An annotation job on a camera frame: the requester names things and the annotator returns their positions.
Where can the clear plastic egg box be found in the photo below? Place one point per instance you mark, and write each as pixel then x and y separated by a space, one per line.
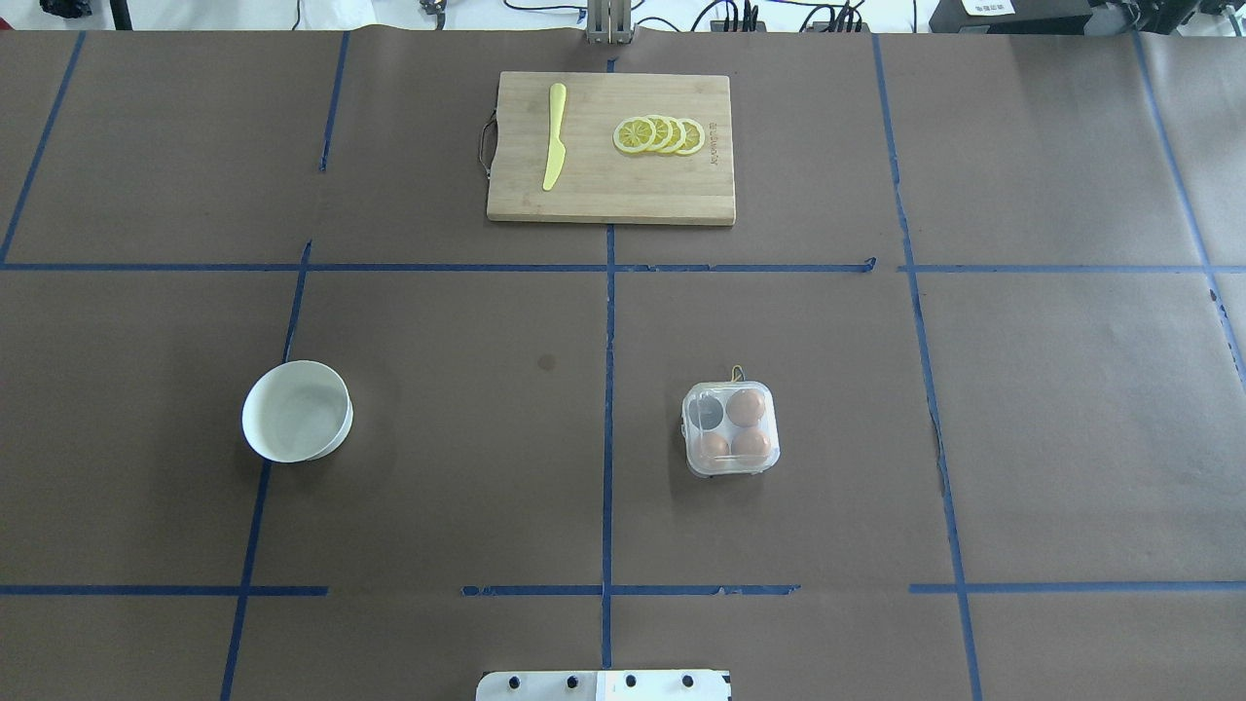
pixel 703 409

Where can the brown egg in box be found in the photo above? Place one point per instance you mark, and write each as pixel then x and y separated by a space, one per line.
pixel 711 447
pixel 751 446

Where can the bamboo cutting board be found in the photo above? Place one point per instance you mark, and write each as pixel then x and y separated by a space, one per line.
pixel 599 184

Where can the lemon slice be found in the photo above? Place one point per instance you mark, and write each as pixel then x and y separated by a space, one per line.
pixel 693 137
pixel 660 132
pixel 675 138
pixel 635 136

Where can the black computer tower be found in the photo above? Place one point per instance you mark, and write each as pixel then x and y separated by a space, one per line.
pixel 1089 18

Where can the white bowl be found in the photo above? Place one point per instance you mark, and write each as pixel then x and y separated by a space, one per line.
pixel 299 411

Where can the yellow plastic knife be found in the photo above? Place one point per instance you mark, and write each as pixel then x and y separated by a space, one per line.
pixel 556 148

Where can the brown egg from bowl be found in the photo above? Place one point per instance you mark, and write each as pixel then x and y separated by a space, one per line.
pixel 746 407

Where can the brown egg in box rear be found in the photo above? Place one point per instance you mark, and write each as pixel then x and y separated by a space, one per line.
pixel 751 446

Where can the aluminium frame post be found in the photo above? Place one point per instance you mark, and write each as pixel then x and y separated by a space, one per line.
pixel 609 22

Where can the brown egg in box front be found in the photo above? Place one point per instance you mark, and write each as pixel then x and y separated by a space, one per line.
pixel 711 447

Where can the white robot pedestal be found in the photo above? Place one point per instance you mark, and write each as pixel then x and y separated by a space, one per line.
pixel 642 684

